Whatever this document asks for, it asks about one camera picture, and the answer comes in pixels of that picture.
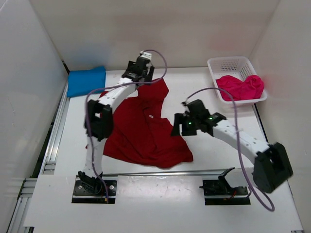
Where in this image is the dark red t shirt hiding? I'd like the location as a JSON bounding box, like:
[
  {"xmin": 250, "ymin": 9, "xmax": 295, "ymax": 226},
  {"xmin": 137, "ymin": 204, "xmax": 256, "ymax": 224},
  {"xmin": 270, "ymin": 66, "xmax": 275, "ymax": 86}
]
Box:
[{"xmin": 103, "ymin": 79, "xmax": 193, "ymax": 168}]

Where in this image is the blue t shirt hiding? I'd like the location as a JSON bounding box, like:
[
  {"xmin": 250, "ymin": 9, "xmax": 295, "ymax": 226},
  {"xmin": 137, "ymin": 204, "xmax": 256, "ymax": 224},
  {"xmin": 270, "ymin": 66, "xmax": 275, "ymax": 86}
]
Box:
[{"xmin": 67, "ymin": 66, "xmax": 106, "ymax": 98}]

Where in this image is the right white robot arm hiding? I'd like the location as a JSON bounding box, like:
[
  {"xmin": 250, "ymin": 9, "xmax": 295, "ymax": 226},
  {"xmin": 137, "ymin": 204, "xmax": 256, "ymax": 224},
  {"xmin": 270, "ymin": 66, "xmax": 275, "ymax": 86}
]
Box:
[{"xmin": 171, "ymin": 100, "xmax": 293, "ymax": 194}]

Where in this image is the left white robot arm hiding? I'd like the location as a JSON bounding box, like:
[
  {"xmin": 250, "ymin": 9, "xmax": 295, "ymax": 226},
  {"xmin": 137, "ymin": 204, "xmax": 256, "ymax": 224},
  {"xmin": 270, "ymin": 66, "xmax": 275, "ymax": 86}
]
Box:
[{"xmin": 78, "ymin": 51, "xmax": 154, "ymax": 198}]

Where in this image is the pink t shirt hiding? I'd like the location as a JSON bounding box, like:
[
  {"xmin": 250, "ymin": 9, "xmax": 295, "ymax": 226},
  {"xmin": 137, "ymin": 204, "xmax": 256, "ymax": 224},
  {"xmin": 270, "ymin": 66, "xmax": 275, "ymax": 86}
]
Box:
[{"xmin": 216, "ymin": 75, "xmax": 264, "ymax": 101}]

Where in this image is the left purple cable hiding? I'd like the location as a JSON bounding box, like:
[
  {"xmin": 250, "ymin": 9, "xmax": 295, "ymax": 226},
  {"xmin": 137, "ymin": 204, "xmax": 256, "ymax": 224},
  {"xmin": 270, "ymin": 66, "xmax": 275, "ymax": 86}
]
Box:
[{"xmin": 84, "ymin": 50, "xmax": 168, "ymax": 201}]

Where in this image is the purple cable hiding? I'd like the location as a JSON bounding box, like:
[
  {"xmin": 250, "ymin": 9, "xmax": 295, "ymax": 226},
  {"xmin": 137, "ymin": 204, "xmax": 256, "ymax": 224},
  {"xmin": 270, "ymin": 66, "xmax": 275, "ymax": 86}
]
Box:
[
  {"xmin": 84, "ymin": 50, "xmax": 168, "ymax": 201},
  {"xmin": 185, "ymin": 87, "xmax": 276, "ymax": 211}
]

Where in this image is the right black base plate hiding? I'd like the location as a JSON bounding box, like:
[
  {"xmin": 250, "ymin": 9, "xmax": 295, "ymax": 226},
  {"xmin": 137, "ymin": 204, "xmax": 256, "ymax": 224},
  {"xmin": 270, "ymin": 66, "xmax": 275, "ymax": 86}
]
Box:
[{"xmin": 199, "ymin": 167, "xmax": 251, "ymax": 206}]

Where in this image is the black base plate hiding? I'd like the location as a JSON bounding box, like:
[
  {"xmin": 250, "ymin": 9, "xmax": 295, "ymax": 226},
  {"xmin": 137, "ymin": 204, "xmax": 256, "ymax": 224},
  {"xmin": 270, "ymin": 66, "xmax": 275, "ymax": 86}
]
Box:
[
  {"xmin": 71, "ymin": 180, "xmax": 117, "ymax": 204},
  {"xmin": 199, "ymin": 167, "xmax": 251, "ymax": 206}
]

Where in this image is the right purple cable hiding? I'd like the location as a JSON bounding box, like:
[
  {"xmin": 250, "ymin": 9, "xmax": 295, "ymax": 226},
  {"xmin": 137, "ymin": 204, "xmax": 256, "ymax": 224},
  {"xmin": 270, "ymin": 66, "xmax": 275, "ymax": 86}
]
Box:
[{"xmin": 185, "ymin": 87, "xmax": 276, "ymax": 211}]

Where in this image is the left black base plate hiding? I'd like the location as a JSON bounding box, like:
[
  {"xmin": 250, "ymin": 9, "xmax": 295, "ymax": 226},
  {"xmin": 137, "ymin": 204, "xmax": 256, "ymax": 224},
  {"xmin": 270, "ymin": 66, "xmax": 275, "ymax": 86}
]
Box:
[{"xmin": 71, "ymin": 180, "xmax": 117, "ymax": 204}]

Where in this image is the aluminium frame rail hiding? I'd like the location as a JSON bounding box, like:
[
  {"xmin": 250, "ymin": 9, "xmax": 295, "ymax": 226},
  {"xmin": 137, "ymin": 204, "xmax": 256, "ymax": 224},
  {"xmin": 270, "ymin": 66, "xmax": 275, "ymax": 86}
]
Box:
[{"xmin": 7, "ymin": 71, "xmax": 280, "ymax": 233}]

